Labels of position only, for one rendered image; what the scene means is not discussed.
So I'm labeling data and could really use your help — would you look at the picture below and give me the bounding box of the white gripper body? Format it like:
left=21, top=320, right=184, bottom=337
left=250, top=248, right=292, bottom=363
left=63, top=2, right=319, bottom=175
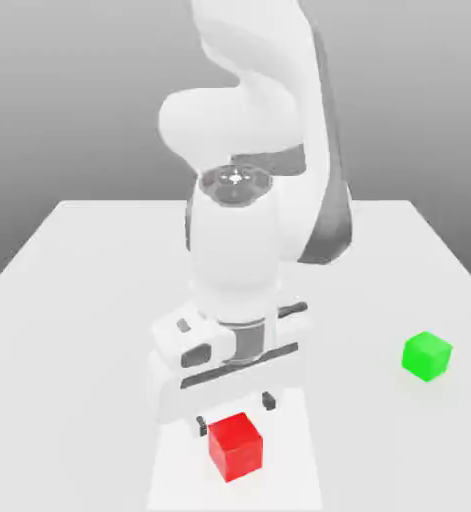
left=153, top=318, right=317, bottom=426

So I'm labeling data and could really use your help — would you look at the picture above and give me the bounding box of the small red cube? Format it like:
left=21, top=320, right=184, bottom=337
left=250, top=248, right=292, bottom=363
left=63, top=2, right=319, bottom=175
left=207, top=411, right=265, bottom=484

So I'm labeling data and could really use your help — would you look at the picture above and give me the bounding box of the small green cube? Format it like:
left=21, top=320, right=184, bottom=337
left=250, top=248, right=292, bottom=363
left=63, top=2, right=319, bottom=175
left=401, top=330, right=455, bottom=383

